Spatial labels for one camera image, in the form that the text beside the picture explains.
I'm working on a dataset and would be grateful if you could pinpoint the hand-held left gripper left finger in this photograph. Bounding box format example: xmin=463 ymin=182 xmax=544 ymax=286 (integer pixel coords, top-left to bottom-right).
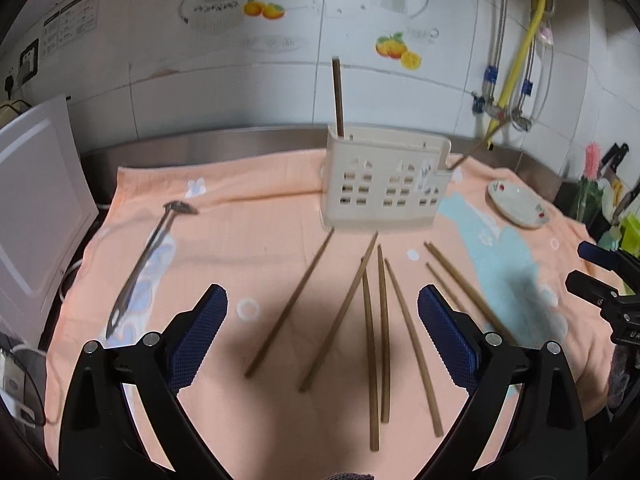
xmin=57 ymin=284 xmax=229 ymax=480

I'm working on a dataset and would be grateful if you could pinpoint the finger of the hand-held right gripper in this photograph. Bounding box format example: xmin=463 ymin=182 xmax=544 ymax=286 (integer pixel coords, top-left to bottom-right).
xmin=578 ymin=241 xmax=640 ymax=268
xmin=566 ymin=270 xmax=640 ymax=312

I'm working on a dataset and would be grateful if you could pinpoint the beige cooker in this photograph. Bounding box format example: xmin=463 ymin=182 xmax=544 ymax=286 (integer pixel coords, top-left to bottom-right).
xmin=0 ymin=100 xmax=34 ymax=129

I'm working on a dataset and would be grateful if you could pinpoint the yellow gas hose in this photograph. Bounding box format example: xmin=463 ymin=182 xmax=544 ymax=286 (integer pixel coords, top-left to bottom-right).
xmin=481 ymin=0 xmax=552 ymax=150

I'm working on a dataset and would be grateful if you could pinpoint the green box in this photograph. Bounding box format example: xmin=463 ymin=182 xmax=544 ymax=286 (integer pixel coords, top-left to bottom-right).
xmin=619 ymin=212 xmax=640 ymax=257

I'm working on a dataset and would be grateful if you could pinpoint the metal spoon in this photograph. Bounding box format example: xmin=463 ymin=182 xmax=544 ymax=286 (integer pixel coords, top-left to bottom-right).
xmin=105 ymin=201 xmax=199 ymax=340

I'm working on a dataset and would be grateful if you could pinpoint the cream plastic utensil holder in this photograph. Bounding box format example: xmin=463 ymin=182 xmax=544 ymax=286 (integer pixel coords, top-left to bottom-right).
xmin=320 ymin=124 xmax=464 ymax=234

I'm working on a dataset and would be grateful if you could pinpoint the black wall socket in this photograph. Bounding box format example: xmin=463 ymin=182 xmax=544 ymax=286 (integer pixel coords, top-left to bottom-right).
xmin=19 ymin=38 xmax=40 ymax=81

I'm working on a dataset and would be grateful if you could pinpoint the black knife handle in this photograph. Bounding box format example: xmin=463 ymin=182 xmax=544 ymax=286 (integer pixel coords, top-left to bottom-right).
xmin=599 ymin=143 xmax=630 ymax=172

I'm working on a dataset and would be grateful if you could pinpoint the person's right hand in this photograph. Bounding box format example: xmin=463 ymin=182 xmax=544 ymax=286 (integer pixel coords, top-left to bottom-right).
xmin=606 ymin=342 xmax=640 ymax=411

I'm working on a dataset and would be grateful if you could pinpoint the braided metal hose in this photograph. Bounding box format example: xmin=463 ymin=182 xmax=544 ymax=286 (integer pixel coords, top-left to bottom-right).
xmin=517 ymin=35 xmax=538 ymax=117
xmin=486 ymin=0 xmax=510 ymax=107

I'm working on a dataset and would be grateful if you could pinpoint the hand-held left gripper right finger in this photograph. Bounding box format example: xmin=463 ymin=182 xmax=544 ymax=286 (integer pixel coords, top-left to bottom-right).
xmin=417 ymin=284 xmax=592 ymax=480

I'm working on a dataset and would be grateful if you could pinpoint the white flowered plate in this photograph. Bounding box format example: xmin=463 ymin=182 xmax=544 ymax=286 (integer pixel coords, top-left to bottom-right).
xmin=487 ymin=180 xmax=551 ymax=230

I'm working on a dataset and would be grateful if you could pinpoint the orange printed towel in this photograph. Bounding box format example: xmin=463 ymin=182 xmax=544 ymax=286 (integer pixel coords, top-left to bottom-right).
xmin=44 ymin=147 xmax=614 ymax=480

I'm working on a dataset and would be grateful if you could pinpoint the wall instruction sticker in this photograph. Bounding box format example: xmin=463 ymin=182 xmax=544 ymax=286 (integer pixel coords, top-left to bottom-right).
xmin=42 ymin=0 xmax=101 ymax=59

